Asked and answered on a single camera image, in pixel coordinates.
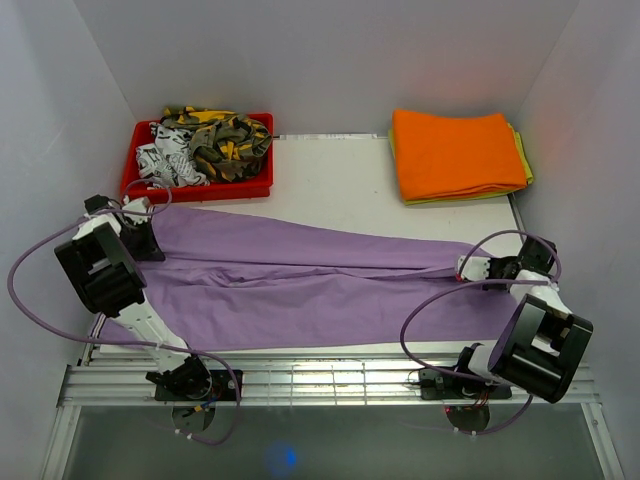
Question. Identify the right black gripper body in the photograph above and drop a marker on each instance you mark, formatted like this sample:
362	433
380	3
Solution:
498	266

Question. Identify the purple trousers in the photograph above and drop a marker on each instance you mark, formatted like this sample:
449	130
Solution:
240	282

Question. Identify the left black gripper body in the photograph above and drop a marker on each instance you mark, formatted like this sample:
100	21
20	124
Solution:
127	237

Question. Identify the white black printed trousers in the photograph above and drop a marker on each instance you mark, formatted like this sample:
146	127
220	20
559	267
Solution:
167	158

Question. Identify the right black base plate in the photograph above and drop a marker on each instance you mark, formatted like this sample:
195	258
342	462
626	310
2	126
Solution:
436	386

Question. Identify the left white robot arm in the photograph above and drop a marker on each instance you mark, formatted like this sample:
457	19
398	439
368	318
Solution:
101	262

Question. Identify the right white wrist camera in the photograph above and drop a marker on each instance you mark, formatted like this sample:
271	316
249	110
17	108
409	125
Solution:
474	269

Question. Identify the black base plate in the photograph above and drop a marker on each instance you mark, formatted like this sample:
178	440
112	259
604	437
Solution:
222	388
436	386

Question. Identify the red plastic bin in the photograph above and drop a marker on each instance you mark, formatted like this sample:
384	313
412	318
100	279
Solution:
258	187

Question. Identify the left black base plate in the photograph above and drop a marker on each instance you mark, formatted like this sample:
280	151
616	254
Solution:
222	388

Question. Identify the folded orange trousers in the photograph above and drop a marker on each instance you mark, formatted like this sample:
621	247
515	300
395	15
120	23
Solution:
450	150

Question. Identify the camouflage trousers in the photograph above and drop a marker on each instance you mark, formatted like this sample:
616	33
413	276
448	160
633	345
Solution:
227	146

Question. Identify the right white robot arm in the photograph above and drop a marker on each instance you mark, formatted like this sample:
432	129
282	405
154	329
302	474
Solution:
543	342

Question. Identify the aluminium mounting rail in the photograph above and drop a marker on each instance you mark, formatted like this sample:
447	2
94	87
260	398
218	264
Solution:
364	376

